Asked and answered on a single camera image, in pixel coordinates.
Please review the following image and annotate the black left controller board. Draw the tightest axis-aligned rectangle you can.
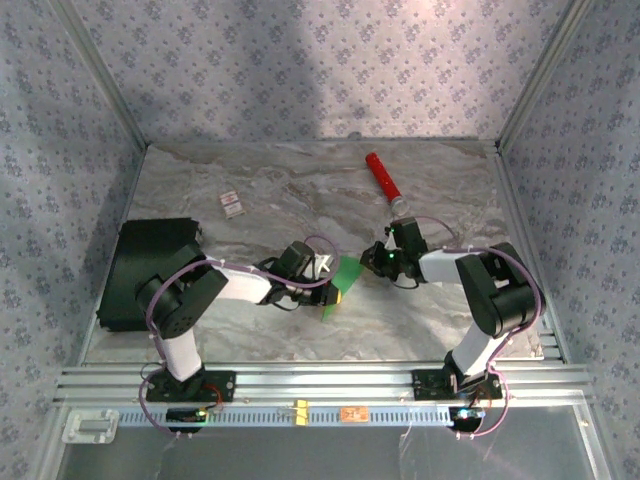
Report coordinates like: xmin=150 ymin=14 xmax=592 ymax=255
xmin=165 ymin=407 xmax=209 ymax=434

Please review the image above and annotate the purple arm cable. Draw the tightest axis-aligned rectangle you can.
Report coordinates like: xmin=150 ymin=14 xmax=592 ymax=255
xmin=414 ymin=215 xmax=547 ymax=440
xmin=137 ymin=234 xmax=341 ymax=440

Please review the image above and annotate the white plastic bracket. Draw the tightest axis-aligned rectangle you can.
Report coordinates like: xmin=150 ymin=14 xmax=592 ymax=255
xmin=61 ymin=409 xmax=121 ymax=446

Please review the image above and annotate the grey slotted cable duct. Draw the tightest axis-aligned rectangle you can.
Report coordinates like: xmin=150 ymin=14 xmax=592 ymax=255
xmin=117 ymin=405 xmax=454 ymax=428

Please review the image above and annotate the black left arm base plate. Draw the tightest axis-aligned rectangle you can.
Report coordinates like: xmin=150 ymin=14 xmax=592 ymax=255
xmin=145 ymin=369 xmax=237 ymax=404

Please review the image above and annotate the small white red card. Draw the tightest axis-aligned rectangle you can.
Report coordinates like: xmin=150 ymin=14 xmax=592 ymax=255
xmin=219 ymin=191 xmax=247 ymax=222

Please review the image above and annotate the black controller board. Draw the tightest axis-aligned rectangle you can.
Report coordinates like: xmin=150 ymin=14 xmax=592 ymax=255
xmin=447 ymin=405 xmax=486 ymax=433
xmin=165 ymin=407 xmax=209 ymax=434

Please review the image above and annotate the green cloth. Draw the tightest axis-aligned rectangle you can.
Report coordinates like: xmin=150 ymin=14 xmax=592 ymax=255
xmin=319 ymin=254 xmax=365 ymax=322

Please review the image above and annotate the black right controller board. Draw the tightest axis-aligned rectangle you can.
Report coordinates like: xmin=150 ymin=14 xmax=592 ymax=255
xmin=447 ymin=405 xmax=486 ymax=433

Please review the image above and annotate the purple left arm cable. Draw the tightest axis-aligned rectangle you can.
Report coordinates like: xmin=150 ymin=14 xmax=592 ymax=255
xmin=137 ymin=234 xmax=341 ymax=440

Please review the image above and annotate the aluminium frame post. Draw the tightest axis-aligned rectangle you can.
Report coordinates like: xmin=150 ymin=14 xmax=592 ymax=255
xmin=494 ymin=0 xmax=601 ymax=151

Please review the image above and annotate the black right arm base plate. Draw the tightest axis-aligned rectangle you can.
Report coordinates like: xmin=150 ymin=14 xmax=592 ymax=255
xmin=411 ymin=368 xmax=504 ymax=401

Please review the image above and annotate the aluminium table side rail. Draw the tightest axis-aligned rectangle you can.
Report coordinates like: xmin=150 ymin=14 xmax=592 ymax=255
xmin=77 ymin=144 xmax=149 ymax=366
xmin=492 ymin=142 xmax=571 ymax=364

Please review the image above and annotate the aluminium mounting rail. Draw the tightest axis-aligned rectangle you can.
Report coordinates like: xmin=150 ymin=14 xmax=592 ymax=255
xmin=52 ymin=363 xmax=596 ymax=404

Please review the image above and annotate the clear acrylic panel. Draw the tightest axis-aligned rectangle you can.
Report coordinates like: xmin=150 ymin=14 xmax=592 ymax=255
xmin=52 ymin=424 xmax=609 ymax=480

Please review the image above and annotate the black case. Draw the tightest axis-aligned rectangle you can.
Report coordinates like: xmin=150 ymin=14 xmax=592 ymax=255
xmin=95 ymin=218 xmax=204 ymax=332

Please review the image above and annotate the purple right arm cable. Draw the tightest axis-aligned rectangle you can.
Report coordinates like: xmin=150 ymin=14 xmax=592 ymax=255
xmin=414 ymin=215 xmax=547 ymax=440

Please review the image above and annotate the red tube with silver cap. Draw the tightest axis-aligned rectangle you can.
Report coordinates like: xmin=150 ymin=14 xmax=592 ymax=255
xmin=364 ymin=151 xmax=409 ymax=217

